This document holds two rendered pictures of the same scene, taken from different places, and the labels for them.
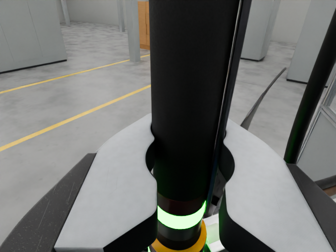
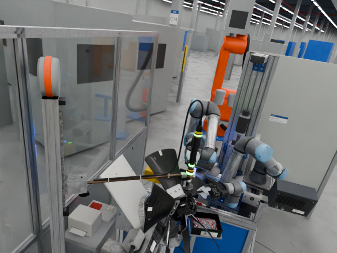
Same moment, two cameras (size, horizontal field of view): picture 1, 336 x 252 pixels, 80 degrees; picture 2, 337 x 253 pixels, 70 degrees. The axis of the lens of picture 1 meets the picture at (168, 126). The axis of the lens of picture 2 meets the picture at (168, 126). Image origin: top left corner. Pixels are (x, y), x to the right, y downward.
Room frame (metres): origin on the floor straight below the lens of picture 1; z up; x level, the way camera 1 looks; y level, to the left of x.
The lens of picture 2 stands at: (1.29, -0.18, 2.14)
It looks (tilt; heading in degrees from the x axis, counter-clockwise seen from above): 23 degrees down; 180
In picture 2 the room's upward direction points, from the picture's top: 9 degrees clockwise
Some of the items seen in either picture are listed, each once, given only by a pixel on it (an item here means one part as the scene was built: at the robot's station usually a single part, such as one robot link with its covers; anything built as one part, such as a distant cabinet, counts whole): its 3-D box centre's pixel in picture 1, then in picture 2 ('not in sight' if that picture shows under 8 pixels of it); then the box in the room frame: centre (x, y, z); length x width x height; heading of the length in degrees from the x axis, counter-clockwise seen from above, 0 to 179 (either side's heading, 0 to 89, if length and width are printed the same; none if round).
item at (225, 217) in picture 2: not in sight; (198, 209); (-0.24, 0.17, 0.82); 0.90 x 0.04 x 0.08; 77
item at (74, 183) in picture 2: not in sight; (75, 183); (0.33, -0.59, 1.35); 0.10 x 0.07 x 0.08; 112
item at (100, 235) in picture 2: not in sight; (94, 223); (0.08, -0.57, 0.85); 0.36 x 0.24 x 0.03; 167
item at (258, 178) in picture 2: not in sight; (259, 174); (-0.46, 0.65, 1.09); 0.15 x 0.15 x 0.10
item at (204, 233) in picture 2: not in sight; (204, 224); (-0.06, 0.20, 0.85); 0.22 x 0.17 x 0.07; 93
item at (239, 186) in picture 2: not in sight; (236, 187); (-0.10, 0.36, 1.17); 0.11 x 0.08 x 0.09; 114
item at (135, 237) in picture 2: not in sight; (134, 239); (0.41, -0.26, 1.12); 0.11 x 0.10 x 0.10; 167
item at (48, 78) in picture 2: not in sight; (49, 77); (0.36, -0.67, 1.88); 0.17 x 0.15 x 0.16; 167
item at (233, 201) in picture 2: not in sight; (231, 197); (-0.11, 0.35, 1.08); 0.11 x 0.08 x 0.11; 35
